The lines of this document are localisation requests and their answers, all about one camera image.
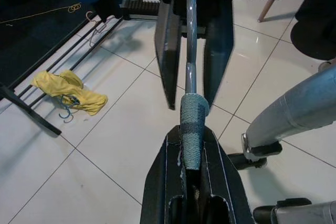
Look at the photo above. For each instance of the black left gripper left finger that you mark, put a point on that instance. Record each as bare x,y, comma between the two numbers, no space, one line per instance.
157,195

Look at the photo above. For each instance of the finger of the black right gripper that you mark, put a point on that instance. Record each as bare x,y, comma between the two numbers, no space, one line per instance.
168,51
219,51

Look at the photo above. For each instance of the black metal clothes rack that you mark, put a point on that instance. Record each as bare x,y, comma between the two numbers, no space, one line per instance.
31,111

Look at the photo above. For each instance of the yellow cloth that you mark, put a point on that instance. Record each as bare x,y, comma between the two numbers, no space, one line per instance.
86,98

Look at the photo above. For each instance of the black floor mat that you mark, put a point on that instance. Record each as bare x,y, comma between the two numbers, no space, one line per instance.
26,37

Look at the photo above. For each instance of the blue plastic hanger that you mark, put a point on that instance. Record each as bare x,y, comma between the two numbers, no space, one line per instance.
68,112

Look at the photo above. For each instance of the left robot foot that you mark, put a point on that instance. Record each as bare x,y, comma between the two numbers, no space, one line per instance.
302,213

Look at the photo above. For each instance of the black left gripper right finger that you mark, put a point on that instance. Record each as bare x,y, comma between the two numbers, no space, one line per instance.
223,182

